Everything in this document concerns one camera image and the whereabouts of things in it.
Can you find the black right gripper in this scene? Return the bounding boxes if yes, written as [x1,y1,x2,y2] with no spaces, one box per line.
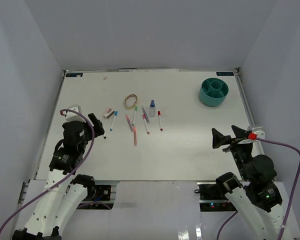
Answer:
[211,124,252,180]

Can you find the pink and white eraser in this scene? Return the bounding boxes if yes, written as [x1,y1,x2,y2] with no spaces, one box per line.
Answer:
[103,107,115,119]

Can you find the blue-capped white marker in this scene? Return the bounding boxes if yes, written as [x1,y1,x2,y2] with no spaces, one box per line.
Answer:
[109,111,118,132]

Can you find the green-capped white marker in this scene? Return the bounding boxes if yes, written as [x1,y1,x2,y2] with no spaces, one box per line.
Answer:
[132,106,138,126]

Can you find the red-capped white marker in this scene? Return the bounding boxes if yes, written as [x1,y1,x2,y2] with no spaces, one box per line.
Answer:
[157,111,163,132]

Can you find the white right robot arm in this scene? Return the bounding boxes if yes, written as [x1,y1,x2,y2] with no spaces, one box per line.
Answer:
[211,125,293,240]

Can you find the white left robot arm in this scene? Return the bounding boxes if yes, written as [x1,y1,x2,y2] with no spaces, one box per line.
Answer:
[12,109,105,240]

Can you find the pink-tipped purple pen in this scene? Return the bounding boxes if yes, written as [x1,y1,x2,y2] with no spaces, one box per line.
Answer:
[125,114,134,132]

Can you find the beige masking tape roll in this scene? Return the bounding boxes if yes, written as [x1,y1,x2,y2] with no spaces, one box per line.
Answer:
[123,94,139,110]

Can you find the pink-capped white marker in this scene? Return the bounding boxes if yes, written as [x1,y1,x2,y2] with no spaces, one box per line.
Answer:
[142,114,150,135]

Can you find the teal round divided organizer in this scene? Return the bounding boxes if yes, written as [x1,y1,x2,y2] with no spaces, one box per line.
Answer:
[198,78,229,107]

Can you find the purple clear-capped pen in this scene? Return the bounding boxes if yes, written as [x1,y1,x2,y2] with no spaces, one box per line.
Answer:
[141,105,150,124]

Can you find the small blue-capped spray bottle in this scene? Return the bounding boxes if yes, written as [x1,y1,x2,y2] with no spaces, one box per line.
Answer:
[149,100,156,117]

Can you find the left blue table label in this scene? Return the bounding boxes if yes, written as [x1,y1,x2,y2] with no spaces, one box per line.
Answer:
[65,72,83,78]

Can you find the blue table label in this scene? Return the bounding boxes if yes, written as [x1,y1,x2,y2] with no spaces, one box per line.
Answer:
[216,71,234,76]
[65,72,83,78]

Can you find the right blue table label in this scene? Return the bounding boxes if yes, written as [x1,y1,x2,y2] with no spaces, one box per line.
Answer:
[216,71,234,76]

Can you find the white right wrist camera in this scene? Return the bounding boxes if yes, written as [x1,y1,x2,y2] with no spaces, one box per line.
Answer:
[239,125,265,144]

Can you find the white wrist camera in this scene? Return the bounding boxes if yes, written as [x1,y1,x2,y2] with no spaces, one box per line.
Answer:
[239,125,265,144]
[60,104,85,123]

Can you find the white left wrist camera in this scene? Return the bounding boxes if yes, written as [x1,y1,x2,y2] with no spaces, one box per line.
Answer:
[60,104,85,123]

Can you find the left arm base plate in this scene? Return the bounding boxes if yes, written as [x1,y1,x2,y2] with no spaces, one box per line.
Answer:
[77,185,114,210]

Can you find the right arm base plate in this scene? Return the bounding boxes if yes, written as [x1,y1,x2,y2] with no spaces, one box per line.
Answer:
[194,182,236,212]

